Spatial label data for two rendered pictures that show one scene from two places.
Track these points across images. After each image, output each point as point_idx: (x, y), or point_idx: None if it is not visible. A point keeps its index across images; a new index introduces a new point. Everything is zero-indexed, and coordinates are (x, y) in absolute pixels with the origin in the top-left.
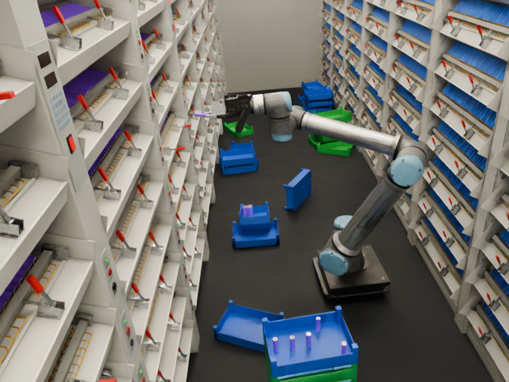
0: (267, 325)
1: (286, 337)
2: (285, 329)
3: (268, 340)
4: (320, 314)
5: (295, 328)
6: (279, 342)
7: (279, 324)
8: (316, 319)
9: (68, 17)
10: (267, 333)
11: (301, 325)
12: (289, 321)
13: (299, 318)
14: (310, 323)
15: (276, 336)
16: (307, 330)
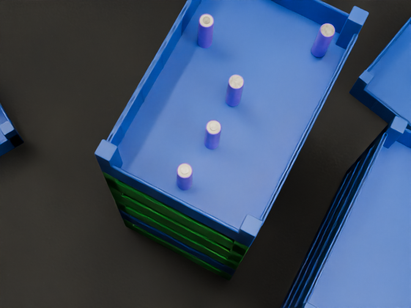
0: (118, 153)
1: (164, 128)
2: (137, 111)
3: (137, 176)
4: (189, 3)
5: (154, 87)
6: (166, 157)
7: (127, 119)
8: (205, 27)
9: None
10: (120, 164)
11: (162, 66)
12: (143, 88)
13: (158, 60)
14: (175, 43)
15: (139, 148)
16: (183, 63)
